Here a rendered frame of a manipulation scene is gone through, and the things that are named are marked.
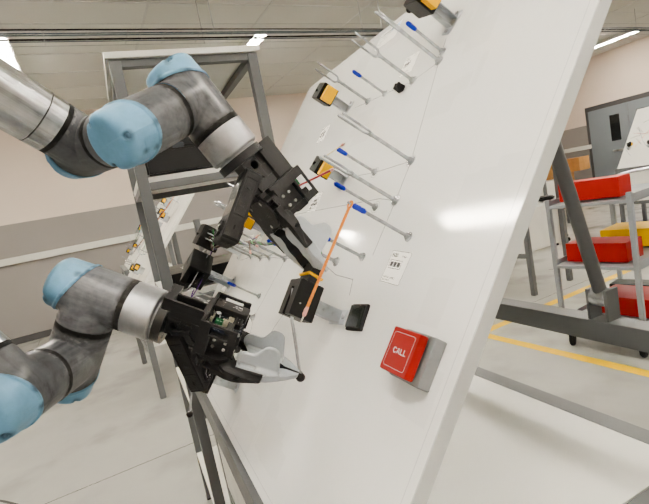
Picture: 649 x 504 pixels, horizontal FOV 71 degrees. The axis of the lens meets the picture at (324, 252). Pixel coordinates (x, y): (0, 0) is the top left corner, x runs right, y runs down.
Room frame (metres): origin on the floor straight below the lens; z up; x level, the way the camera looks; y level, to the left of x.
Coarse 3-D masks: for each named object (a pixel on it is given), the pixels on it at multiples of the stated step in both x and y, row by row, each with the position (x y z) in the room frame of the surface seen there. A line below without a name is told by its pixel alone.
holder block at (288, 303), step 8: (296, 280) 0.67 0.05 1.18; (304, 280) 0.66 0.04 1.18; (288, 288) 0.68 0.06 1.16; (296, 288) 0.66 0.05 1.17; (304, 288) 0.66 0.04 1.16; (312, 288) 0.66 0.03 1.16; (320, 288) 0.67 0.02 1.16; (288, 296) 0.67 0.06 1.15; (296, 296) 0.65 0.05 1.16; (304, 296) 0.65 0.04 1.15; (320, 296) 0.66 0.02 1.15; (288, 304) 0.65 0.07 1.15; (296, 304) 0.64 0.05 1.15; (304, 304) 0.65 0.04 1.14; (312, 304) 0.65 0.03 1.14; (280, 312) 0.66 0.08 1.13; (288, 312) 0.64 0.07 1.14; (296, 312) 0.64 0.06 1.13; (312, 312) 0.65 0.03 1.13; (296, 320) 0.68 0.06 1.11; (304, 320) 0.65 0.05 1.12; (312, 320) 0.65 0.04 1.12
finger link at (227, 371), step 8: (232, 360) 0.62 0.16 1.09; (216, 368) 0.60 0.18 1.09; (224, 368) 0.60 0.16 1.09; (232, 368) 0.60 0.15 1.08; (240, 368) 0.61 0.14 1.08; (224, 376) 0.60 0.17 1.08; (232, 376) 0.60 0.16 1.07; (240, 376) 0.60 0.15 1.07; (248, 376) 0.61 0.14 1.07; (256, 376) 0.61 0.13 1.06
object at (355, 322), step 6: (354, 306) 0.65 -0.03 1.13; (360, 306) 0.63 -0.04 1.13; (366, 306) 0.63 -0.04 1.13; (354, 312) 0.64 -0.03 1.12; (360, 312) 0.63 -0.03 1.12; (366, 312) 0.62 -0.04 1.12; (348, 318) 0.65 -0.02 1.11; (354, 318) 0.63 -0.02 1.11; (360, 318) 0.62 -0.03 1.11; (348, 324) 0.64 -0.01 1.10; (354, 324) 0.62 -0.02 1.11; (360, 324) 0.62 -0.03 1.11; (348, 330) 0.65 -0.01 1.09; (354, 330) 0.63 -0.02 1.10; (360, 330) 0.61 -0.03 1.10
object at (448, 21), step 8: (408, 0) 0.84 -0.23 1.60; (416, 0) 0.81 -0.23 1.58; (408, 8) 0.86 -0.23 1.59; (416, 8) 0.84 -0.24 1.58; (424, 8) 0.82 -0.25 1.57; (440, 8) 0.85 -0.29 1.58; (416, 16) 0.87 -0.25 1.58; (424, 16) 0.85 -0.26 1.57; (432, 16) 0.86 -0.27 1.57; (440, 16) 0.84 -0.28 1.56; (448, 16) 0.86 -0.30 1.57; (456, 16) 0.85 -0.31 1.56; (448, 24) 0.85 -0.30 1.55; (448, 32) 0.85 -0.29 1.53
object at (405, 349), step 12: (396, 336) 0.49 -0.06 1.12; (408, 336) 0.47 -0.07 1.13; (420, 336) 0.46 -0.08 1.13; (396, 348) 0.48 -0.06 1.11; (408, 348) 0.46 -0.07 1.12; (420, 348) 0.45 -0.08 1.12; (384, 360) 0.49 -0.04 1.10; (396, 360) 0.47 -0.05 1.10; (408, 360) 0.45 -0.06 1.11; (396, 372) 0.46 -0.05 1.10; (408, 372) 0.45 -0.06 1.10
